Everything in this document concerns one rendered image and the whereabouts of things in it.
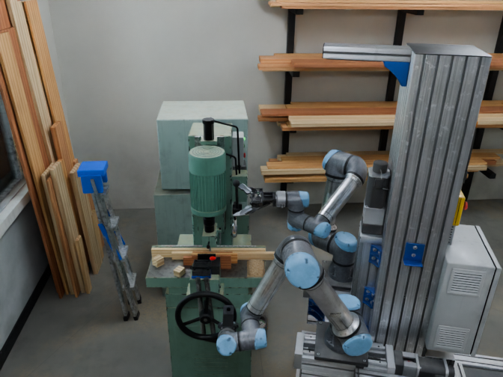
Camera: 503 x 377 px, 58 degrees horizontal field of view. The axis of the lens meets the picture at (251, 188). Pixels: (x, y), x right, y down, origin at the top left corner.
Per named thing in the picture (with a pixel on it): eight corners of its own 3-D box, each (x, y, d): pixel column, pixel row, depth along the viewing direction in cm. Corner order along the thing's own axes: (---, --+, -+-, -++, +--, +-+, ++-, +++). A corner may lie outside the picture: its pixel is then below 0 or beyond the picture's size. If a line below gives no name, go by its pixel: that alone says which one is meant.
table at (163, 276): (141, 300, 219) (141, 289, 216) (153, 262, 246) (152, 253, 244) (267, 300, 220) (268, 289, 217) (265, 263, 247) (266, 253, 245)
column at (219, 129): (192, 255, 261) (186, 135, 229) (196, 234, 281) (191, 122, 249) (232, 255, 261) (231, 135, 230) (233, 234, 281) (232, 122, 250)
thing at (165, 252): (151, 257, 241) (150, 249, 238) (152, 255, 242) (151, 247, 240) (265, 257, 242) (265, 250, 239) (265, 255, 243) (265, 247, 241)
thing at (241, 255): (171, 259, 239) (171, 253, 237) (172, 257, 241) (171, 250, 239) (277, 259, 240) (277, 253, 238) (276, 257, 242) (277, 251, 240)
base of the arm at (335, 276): (355, 267, 249) (358, 252, 244) (356, 284, 235) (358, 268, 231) (328, 264, 251) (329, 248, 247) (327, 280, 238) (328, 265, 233)
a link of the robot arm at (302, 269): (368, 324, 188) (302, 232, 166) (380, 351, 175) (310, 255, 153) (343, 337, 190) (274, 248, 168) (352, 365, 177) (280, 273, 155)
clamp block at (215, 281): (189, 295, 218) (188, 280, 214) (191, 277, 230) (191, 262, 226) (220, 295, 218) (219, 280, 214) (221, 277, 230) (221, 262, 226)
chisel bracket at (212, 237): (202, 250, 232) (201, 235, 228) (204, 235, 245) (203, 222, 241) (216, 250, 232) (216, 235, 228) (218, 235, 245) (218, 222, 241)
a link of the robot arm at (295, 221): (302, 236, 212) (303, 216, 207) (283, 228, 219) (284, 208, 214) (311, 230, 217) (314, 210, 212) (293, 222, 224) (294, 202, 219)
